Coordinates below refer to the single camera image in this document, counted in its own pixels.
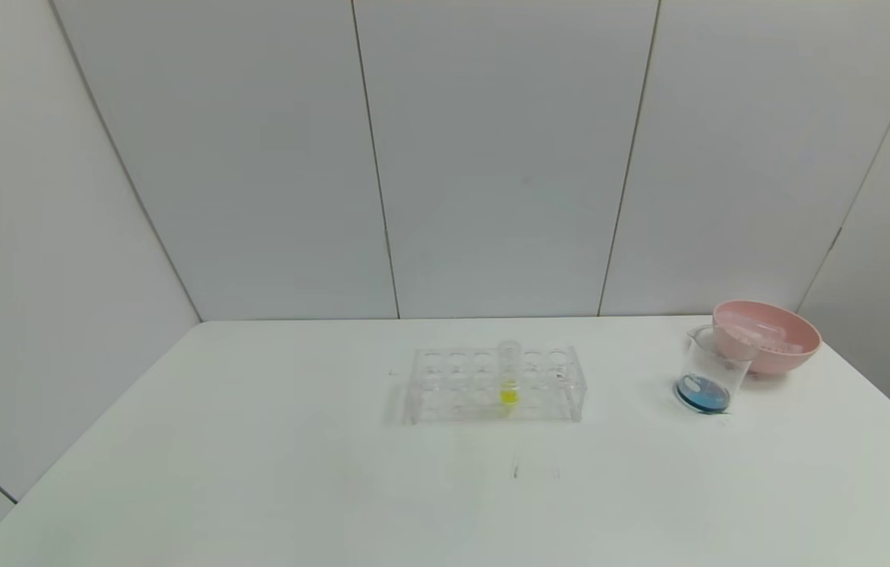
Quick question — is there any test tube with blue pigment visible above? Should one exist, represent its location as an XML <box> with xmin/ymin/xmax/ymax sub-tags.
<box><xmin>721</xmin><ymin>313</ymin><xmax>788</xmax><ymax>339</ymax></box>

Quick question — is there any test tube with red pigment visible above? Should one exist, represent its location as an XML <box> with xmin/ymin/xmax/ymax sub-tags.
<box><xmin>736</xmin><ymin>332</ymin><xmax>807</xmax><ymax>354</ymax></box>

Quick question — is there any clear plastic test tube rack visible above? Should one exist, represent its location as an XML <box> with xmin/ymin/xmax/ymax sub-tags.
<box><xmin>406</xmin><ymin>343</ymin><xmax>588</xmax><ymax>424</ymax></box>

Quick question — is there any test tube with yellow pigment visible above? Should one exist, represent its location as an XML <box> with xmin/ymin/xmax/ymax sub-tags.
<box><xmin>497</xmin><ymin>339</ymin><xmax>523</xmax><ymax>407</ymax></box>

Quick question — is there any clear glass beaker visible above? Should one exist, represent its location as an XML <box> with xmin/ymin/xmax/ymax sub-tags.
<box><xmin>675</xmin><ymin>324</ymin><xmax>758</xmax><ymax>415</ymax></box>

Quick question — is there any pink bowl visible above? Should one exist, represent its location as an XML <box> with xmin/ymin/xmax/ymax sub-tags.
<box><xmin>711</xmin><ymin>299</ymin><xmax>822</xmax><ymax>376</ymax></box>

